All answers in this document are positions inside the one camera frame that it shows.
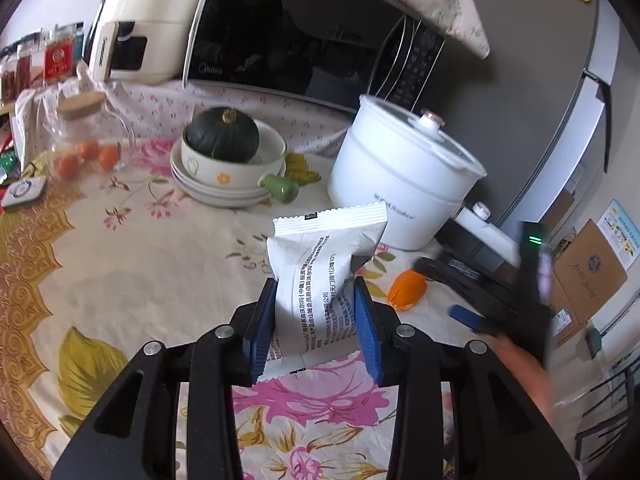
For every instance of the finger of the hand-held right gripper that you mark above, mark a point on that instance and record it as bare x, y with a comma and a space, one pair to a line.
462, 316
450, 275

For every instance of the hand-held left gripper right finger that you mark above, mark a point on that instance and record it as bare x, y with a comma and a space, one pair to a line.
367, 330

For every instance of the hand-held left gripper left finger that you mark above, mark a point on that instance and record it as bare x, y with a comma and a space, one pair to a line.
262, 330

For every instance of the white snack packet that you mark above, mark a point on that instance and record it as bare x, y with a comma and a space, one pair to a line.
320, 270

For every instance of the person's right forearm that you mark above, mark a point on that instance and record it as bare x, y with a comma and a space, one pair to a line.
525, 380

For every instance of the brown cardboard box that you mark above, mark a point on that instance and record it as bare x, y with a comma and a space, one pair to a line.
590, 270
565, 320

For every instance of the white electric cooking pot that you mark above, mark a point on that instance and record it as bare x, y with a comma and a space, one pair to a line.
400, 180

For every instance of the light blue printed box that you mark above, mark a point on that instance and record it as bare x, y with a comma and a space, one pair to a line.
622, 232

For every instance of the floral tablecloth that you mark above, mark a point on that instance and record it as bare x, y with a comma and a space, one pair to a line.
150, 270

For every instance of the black metal rack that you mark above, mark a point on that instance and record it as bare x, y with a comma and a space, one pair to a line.
605, 410

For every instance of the white plate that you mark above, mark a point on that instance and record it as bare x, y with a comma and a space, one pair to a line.
200, 187
220, 203

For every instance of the dark green pumpkin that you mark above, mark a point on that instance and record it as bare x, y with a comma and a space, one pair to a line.
222, 135

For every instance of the grey refrigerator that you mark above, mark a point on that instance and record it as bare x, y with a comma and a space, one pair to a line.
540, 85

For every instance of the small orange fruit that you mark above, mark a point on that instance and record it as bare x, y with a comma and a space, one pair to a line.
69, 165
89, 149
107, 156

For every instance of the small-flowered white cloth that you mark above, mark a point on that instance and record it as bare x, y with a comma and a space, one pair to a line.
165, 105

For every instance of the glass jar with wooden lid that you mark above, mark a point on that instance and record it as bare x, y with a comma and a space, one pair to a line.
85, 120

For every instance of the floral cloth cover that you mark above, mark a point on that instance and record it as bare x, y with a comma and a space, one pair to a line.
430, 0

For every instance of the white square device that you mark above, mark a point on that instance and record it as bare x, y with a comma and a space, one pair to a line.
22, 194

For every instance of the black microwave oven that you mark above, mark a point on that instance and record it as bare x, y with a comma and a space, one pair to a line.
300, 30

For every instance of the green packet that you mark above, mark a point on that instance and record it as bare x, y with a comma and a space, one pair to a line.
7, 165

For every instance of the cream air fryer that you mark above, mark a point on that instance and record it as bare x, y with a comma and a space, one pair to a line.
150, 15

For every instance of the red tin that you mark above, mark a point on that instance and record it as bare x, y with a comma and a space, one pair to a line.
59, 57

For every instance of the glass jar with red filling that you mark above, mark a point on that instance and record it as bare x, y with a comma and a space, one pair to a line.
15, 77

